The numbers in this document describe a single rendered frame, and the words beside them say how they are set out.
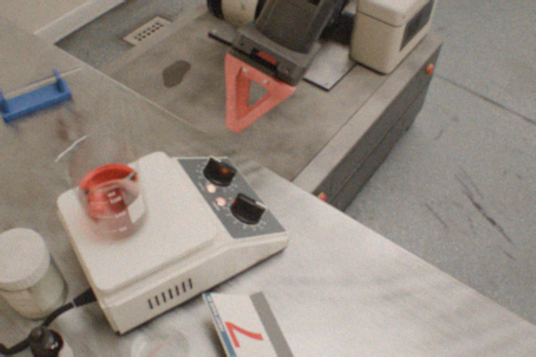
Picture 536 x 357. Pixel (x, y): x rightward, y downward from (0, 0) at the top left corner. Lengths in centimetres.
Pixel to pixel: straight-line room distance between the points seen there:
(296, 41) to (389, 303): 27
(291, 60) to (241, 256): 19
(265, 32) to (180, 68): 94
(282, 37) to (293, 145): 74
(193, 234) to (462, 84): 172
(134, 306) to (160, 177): 13
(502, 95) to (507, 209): 57
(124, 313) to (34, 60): 48
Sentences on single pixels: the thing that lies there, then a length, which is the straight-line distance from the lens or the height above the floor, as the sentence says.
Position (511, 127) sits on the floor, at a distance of 199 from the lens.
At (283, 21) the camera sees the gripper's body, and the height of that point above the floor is 97.
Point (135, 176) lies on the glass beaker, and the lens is 42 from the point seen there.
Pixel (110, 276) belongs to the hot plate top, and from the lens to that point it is 45.
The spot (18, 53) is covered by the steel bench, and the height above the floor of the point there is 75.
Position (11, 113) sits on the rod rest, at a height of 76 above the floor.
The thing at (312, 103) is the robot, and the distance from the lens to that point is 129.
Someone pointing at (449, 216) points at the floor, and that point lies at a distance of 162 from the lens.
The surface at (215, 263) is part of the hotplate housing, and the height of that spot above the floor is 80.
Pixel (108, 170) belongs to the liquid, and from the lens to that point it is 47.
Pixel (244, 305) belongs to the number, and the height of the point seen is 76.
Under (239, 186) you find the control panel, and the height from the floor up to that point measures 79.
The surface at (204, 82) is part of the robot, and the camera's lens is 134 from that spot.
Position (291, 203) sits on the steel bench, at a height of 75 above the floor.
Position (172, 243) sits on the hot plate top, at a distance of 46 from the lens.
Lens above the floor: 122
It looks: 50 degrees down
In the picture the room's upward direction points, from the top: 3 degrees clockwise
